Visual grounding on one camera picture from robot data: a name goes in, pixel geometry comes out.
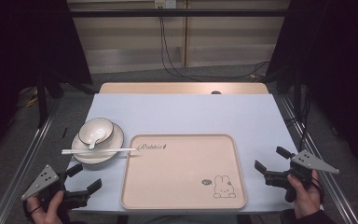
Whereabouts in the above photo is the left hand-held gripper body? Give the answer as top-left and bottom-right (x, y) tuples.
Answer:
(21, 164), (91, 217)

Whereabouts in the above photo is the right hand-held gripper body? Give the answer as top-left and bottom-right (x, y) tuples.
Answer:
(263, 149), (340, 203)

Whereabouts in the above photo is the person's left hand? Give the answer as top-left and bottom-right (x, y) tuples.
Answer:
(22, 189), (73, 224)

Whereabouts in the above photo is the person's right hand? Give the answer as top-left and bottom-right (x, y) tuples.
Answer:
(287, 169), (324, 220)

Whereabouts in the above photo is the white chopstick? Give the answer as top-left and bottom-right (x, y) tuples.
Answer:
(61, 147), (137, 153)
(61, 148), (137, 156)

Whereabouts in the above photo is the black wrist band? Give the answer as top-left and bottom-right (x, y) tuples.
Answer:
(27, 204), (43, 217)
(310, 178), (325, 204)

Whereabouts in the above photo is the white ceramic spoon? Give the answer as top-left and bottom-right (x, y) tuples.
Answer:
(88, 128), (106, 151)

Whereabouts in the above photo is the white bowl with dark rim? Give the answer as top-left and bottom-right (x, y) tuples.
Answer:
(77, 117), (115, 147)

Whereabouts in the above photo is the white plate with dark rim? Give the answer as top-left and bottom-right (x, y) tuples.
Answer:
(71, 122), (125, 165)

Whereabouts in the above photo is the pink tray with rabbit print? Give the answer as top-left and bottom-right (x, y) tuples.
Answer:
(119, 133), (248, 211)

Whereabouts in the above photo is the pale blue table mat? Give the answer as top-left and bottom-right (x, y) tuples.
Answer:
(64, 92), (299, 214)

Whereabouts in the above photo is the dark curtain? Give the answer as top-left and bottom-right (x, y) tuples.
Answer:
(0, 0), (92, 162)
(265, 0), (358, 175)

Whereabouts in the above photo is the wooden table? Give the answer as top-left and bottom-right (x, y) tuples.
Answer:
(98, 81), (270, 95)

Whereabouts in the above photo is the black crossbar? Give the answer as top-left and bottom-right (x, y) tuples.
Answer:
(69, 8), (290, 19)

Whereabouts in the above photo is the metal floor rail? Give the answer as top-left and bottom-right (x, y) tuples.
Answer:
(280, 95), (358, 224)
(0, 97), (62, 224)

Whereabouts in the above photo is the thin black cable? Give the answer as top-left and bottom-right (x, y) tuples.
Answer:
(287, 90), (311, 153)

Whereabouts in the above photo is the black stand post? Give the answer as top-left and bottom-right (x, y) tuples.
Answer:
(293, 68), (302, 119)
(36, 73), (49, 129)

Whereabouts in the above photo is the yellow cable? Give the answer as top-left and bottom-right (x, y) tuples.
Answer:
(24, 96), (39, 108)

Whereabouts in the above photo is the black hanging cable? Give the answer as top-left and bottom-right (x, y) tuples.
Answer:
(158, 6), (271, 80)

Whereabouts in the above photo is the white wall socket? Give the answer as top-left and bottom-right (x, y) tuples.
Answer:
(154, 0), (177, 9)

